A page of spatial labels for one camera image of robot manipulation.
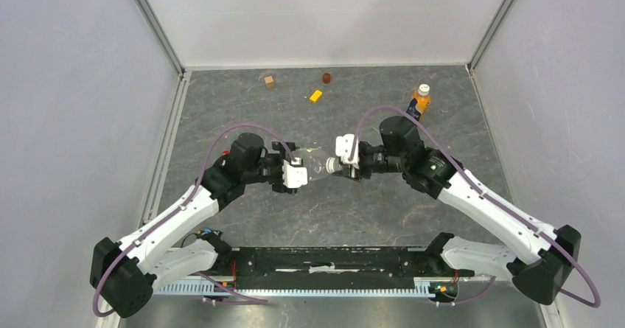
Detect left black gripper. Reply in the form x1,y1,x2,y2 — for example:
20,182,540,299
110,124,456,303
244,143,300,195

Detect clear plastic bottle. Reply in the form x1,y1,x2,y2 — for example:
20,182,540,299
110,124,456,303
293,148,340,182

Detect orange tea bottle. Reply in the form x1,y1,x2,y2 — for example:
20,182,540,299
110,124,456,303
406,83,431,122

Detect large white bottle cap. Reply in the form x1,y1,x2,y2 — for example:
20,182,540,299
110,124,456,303
325,157,342,174

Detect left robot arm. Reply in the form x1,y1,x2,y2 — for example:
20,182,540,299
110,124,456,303
89,133,307,318

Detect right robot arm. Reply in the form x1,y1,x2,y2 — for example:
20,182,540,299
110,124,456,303
335,116,582,305

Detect yellow block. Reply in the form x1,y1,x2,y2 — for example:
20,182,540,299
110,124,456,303
309,90,323,103

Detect tan wooden cube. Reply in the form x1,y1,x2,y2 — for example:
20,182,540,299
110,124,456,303
264,76,276,88

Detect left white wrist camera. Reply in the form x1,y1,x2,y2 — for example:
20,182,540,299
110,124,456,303
282,157,309,189

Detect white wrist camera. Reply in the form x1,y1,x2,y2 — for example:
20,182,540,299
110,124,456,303
335,133,359,168
282,157,309,189

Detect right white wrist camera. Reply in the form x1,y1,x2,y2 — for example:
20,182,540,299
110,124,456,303
335,133,359,168

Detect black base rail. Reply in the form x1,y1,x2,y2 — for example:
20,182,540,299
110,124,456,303
207,246,475,290

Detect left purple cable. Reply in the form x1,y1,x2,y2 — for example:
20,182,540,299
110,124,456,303
91,122,296,318

